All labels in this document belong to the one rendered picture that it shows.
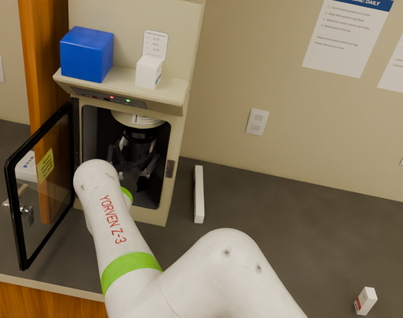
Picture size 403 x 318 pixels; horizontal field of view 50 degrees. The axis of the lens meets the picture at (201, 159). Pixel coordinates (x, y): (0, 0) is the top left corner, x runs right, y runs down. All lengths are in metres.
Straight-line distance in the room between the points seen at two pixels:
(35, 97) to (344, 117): 1.10
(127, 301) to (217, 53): 1.04
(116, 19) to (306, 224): 1.00
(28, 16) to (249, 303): 0.78
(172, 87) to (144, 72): 0.09
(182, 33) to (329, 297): 0.92
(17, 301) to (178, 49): 0.94
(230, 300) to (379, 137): 1.23
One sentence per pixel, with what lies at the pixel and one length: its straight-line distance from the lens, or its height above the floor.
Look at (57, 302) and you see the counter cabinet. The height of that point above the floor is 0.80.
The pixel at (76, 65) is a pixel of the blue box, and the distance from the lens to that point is 1.08.
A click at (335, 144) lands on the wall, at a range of 1.79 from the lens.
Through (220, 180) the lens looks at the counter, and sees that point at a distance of 1.72.
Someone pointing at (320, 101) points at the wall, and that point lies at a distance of 1.67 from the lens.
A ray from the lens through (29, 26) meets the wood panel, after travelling 1.11.
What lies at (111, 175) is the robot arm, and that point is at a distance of 1.03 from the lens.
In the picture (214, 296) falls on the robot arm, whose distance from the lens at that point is 0.69.
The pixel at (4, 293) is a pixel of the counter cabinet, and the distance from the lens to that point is 1.55.
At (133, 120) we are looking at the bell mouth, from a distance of 1.27.
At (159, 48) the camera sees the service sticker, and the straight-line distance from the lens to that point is 1.12.
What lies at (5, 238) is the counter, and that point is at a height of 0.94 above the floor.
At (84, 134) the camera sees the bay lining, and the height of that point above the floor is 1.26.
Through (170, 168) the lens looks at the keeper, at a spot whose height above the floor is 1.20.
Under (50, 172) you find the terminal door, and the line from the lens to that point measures 1.25.
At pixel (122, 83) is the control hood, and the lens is 1.09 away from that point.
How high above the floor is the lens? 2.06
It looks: 38 degrees down
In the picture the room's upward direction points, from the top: 12 degrees clockwise
